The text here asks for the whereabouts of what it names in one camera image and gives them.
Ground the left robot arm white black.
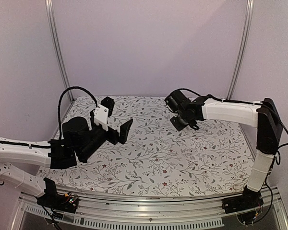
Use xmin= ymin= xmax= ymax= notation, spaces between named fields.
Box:
xmin=0 ymin=109 xmax=133 ymax=208

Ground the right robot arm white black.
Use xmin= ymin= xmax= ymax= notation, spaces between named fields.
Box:
xmin=165 ymin=88 xmax=287 ymax=209

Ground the floral patterned table mat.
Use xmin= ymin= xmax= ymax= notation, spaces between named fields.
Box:
xmin=38 ymin=96 xmax=253 ymax=196

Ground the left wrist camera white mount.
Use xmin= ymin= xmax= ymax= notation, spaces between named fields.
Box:
xmin=93 ymin=96 xmax=115 ymax=131

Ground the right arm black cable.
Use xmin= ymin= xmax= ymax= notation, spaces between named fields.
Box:
xmin=180 ymin=88 xmax=264 ymax=106

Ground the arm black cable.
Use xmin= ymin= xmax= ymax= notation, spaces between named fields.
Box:
xmin=180 ymin=88 xmax=264 ymax=106
xmin=58 ymin=86 xmax=98 ymax=139

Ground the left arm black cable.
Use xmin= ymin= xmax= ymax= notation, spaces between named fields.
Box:
xmin=58 ymin=86 xmax=98 ymax=139

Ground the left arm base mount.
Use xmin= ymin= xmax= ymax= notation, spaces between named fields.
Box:
xmin=36 ymin=178 xmax=79 ymax=213

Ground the aluminium front rail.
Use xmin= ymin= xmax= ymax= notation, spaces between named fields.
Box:
xmin=12 ymin=187 xmax=288 ymax=230

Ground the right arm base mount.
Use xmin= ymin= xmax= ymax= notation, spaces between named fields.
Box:
xmin=222 ymin=187 xmax=264 ymax=225

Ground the right aluminium frame post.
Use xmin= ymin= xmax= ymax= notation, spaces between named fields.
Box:
xmin=226 ymin=0 xmax=254 ymax=100

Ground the aluminium frame post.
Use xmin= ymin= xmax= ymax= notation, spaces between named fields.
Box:
xmin=45 ymin=0 xmax=70 ymax=89
xmin=226 ymin=0 xmax=254 ymax=100

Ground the left aluminium frame post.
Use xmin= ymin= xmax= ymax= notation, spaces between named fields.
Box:
xmin=45 ymin=0 xmax=70 ymax=89

